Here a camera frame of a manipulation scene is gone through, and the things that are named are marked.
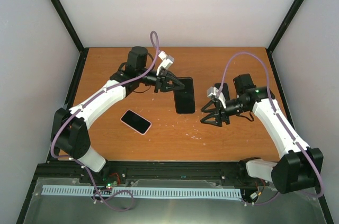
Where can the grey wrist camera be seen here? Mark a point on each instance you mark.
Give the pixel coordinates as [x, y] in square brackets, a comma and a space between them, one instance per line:
[167, 61]
[215, 94]

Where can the black smartphone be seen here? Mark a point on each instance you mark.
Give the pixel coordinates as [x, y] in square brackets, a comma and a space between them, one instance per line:
[184, 98]

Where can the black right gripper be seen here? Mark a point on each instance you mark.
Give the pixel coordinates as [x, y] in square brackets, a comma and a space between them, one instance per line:
[219, 109]

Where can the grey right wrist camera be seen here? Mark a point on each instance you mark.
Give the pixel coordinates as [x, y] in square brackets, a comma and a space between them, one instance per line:
[215, 94]

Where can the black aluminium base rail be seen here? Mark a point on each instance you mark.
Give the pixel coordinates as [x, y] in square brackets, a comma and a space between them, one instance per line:
[169, 172]

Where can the black frame post right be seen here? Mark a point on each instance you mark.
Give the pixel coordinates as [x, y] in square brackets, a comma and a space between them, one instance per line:
[291, 13]

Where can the black frame post left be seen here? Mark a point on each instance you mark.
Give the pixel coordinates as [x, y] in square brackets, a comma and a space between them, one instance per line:
[68, 25]

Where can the light blue cable duct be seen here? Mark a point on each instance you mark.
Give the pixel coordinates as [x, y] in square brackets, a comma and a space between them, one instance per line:
[145, 192]

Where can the black frame post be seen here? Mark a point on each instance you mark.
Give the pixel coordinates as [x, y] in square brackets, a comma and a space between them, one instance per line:
[68, 25]
[291, 13]

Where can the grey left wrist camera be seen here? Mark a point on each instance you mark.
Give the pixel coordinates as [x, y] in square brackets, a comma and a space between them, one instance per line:
[167, 61]

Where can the pink cased smartphone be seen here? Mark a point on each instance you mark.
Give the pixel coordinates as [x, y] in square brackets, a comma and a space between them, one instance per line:
[136, 122]

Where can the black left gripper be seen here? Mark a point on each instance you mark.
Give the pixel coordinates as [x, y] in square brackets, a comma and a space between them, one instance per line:
[162, 82]

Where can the black phone case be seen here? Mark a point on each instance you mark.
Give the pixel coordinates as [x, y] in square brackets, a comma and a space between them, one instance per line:
[224, 95]

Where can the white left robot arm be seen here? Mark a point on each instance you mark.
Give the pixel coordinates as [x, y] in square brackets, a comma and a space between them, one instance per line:
[70, 127]

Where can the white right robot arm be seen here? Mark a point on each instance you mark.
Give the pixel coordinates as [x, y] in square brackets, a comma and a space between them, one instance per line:
[261, 102]

